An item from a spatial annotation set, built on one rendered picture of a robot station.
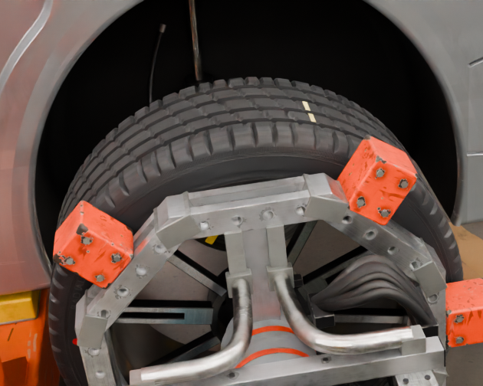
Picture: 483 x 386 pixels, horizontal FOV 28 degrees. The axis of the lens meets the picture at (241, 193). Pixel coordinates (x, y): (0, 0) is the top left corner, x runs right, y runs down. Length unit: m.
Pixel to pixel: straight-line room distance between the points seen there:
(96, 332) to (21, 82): 0.49
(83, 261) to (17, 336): 0.59
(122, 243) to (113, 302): 0.09
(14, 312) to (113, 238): 0.62
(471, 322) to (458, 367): 1.24
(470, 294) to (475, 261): 1.61
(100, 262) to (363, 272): 0.36
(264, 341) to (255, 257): 0.12
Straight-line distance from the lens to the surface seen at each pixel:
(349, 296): 1.28
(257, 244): 1.34
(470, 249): 3.18
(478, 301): 1.50
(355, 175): 1.34
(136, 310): 1.51
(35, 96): 1.69
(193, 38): 1.93
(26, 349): 1.86
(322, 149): 1.37
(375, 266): 1.29
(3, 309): 1.92
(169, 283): 3.14
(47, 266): 1.86
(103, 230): 1.33
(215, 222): 1.31
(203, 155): 1.35
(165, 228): 1.30
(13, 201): 1.78
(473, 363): 2.75
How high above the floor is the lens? 1.78
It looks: 30 degrees down
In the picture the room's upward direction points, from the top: 7 degrees counter-clockwise
